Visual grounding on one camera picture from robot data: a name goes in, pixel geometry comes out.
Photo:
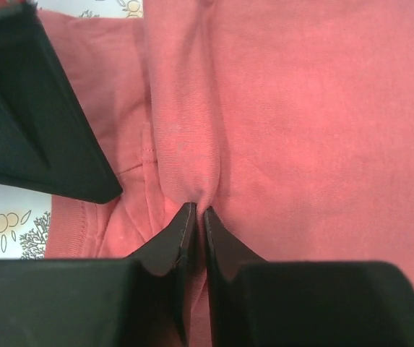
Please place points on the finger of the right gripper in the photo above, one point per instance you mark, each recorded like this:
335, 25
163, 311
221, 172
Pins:
46, 142

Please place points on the salmon pink t shirt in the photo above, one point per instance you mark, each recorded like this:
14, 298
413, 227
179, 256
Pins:
292, 120

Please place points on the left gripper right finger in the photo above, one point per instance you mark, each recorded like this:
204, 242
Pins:
254, 302

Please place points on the floral table mat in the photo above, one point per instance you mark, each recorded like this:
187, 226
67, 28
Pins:
104, 59

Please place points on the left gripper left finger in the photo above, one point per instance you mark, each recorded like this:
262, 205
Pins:
139, 300

